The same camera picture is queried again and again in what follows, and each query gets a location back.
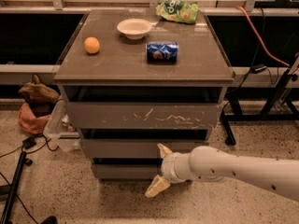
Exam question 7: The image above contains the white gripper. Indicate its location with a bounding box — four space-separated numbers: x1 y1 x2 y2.
145 143 193 198

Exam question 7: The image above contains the grey drawer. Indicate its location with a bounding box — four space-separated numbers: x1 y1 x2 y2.
92 164 161 180
80 139 208 159
65 102 222 130

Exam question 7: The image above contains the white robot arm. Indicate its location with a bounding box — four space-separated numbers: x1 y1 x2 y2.
145 143 299 202

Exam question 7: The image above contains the grey bottom drawer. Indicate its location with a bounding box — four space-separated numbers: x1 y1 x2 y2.
92 164 161 180

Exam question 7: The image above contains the grey top drawer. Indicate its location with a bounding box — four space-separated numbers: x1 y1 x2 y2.
65 102 222 130

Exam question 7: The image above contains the grey drawer cabinet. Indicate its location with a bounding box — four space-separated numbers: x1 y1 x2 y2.
54 9 234 167

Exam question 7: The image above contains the clear plastic bin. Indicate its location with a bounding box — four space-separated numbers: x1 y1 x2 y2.
43 100 80 152

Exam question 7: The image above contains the blue soda can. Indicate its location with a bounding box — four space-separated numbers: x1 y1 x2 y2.
146 41 178 63

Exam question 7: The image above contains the black power adapter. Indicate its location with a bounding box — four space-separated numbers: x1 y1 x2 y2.
22 136 36 149

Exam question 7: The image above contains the black power brick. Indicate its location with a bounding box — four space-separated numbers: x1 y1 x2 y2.
250 64 267 74

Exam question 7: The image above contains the brown cloth bag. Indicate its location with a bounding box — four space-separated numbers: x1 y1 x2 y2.
19 74 60 117

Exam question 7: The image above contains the orange cloth bag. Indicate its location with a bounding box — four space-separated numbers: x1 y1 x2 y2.
18 103 53 134

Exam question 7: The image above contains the orange fruit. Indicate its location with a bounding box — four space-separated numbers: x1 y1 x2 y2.
84 37 100 54

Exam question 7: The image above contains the white bowl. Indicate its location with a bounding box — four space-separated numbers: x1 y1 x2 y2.
117 19 152 40

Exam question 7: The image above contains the black stand on floor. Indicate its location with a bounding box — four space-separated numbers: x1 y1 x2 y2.
0 151 27 224

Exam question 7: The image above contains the green chip bag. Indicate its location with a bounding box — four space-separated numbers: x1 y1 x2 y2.
156 0 198 24

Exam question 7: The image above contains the black table leg frame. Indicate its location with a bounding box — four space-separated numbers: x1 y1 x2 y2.
221 61 299 146

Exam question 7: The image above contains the orange cable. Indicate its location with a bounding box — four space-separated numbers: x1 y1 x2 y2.
235 6 291 68

